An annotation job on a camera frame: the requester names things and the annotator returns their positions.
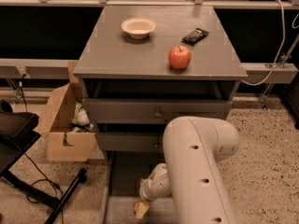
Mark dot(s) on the black snack packet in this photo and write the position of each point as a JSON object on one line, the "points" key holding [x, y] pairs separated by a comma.
{"points": [[195, 36]]}

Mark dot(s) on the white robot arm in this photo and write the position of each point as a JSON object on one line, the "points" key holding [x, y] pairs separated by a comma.
{"points": [[189, 174]]}

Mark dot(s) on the grey wooden drawer cabinet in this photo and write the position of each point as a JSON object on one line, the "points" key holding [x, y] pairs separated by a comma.
{"points": [[116, 66]]}

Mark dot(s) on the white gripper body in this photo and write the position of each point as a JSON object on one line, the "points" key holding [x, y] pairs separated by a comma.
{"points": [[146, 192]]}

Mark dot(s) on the white green plastic bag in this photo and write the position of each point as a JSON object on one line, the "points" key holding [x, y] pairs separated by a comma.
{"points": [[80, 117]]}

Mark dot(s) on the small orange fruit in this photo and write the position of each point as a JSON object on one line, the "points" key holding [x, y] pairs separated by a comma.
{"points": [[136, 205]]}

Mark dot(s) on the red apple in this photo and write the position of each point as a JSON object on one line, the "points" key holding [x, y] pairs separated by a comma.
{"points": [[179, 57]]}

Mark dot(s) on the black chair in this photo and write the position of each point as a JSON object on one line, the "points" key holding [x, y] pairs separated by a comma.
{"points": [[17, 135]]}

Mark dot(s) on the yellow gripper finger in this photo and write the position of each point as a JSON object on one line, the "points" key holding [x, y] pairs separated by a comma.
{"points": [[142, 210]]}

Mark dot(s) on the open cardboard box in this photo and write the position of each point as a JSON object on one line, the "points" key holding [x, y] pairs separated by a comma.
{"points": [[56, 122]]}

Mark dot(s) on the beige paper bowl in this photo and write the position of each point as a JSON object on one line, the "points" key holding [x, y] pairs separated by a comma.
{"points": [[138, 28]]}

